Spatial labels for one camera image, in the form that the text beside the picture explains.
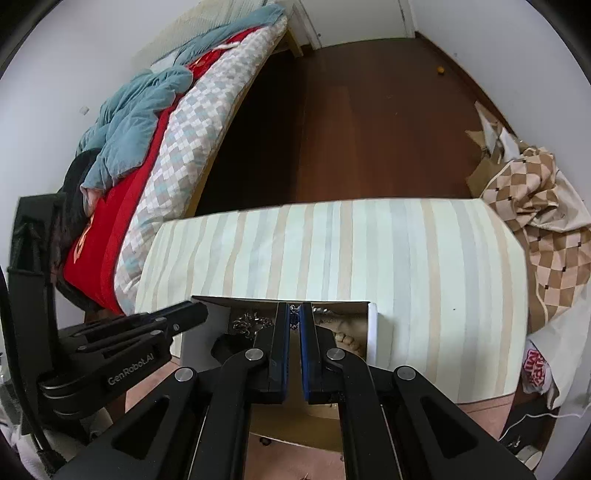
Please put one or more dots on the cream ribbed headboard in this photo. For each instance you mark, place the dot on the cream ribbed headboard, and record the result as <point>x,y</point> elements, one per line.
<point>207,23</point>

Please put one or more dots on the pink mat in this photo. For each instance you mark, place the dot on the pink mat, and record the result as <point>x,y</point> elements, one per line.
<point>295,461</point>

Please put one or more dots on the cream striped cloth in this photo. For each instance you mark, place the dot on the cream striped cloth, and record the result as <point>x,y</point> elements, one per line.
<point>415,277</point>

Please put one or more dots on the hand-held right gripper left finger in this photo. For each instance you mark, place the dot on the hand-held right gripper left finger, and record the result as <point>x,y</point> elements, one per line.
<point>285,350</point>

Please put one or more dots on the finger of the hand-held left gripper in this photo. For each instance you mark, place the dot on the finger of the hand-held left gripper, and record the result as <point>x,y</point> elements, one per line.
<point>184,316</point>

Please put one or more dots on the brown checkered cloth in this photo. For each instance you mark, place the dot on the brown checkered cloth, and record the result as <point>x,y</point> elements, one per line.
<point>554,240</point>

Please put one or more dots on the white bag with red print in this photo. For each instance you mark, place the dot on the white bag with red print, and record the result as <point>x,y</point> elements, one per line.
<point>538,374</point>

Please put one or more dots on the checkered pastel bed sheet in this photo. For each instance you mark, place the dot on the checkered pastel bed sheet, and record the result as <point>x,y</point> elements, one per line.
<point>194,138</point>

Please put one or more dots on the teal quilt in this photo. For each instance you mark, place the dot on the teal quilt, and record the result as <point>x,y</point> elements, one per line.
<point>129,124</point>

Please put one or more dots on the bed with checkered quilt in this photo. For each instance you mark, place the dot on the bed with checkered quilt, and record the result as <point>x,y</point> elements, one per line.
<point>124,207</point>

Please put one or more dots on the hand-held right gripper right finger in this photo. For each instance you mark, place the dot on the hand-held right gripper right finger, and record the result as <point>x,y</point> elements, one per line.
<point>304,350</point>

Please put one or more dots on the black cloth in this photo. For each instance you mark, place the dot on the black cloth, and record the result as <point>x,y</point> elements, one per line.
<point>74,175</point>

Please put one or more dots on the white cardboard jewelry box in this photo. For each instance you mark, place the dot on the white cardboard jewelry box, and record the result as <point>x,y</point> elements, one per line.
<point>194,350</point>

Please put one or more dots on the white door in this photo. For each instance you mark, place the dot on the white door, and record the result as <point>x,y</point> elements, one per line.
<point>355,18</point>

